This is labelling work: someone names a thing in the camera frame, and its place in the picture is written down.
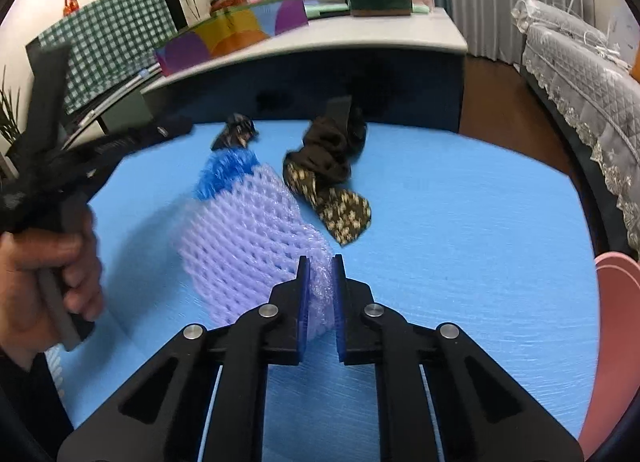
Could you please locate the green leafy plant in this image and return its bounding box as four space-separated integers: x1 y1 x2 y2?
0 67 23 158

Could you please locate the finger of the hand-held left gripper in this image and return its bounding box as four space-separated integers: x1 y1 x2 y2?
89 116 194 169
26 41 74 154

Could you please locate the white power strip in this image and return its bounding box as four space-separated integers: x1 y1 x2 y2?
585 32 633 68

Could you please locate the white coffee table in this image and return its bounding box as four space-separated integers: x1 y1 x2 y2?
140 7 469 135

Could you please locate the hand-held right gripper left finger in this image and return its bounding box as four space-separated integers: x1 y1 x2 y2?
56 256 312 462

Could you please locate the pink plastic bin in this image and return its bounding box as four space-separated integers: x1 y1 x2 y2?
577 251 640 462

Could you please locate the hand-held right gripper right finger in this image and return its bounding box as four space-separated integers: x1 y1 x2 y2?
331 253 585 462

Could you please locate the person's left hand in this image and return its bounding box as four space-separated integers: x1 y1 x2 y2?
0 209 106 373

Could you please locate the mint green board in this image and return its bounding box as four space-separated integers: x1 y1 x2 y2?
302 1 431 19

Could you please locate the green round tin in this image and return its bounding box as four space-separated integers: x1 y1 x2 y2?
346 0 413 18

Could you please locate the purple foam net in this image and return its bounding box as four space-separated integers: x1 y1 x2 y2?
176 164 335 342

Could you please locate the dark green television stand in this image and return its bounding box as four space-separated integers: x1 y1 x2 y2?
65 87 156 143

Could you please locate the green checked cloth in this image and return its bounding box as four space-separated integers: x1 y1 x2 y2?
37 0 176 113

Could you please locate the blue foam net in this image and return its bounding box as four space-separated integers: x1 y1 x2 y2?
192 148 261 200

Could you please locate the black television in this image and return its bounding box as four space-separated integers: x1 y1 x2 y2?
26 0 188 118

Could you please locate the colorful cardboard box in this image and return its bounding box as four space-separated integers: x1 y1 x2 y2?
154 0 310 77

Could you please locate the grey quilted sofa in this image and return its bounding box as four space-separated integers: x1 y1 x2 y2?
512 0 640 263

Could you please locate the blue tablecloth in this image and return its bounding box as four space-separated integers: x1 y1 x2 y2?
45 119 601 462

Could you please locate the floral patterned sock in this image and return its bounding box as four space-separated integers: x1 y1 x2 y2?
211 113 260 152
282 154 373 247

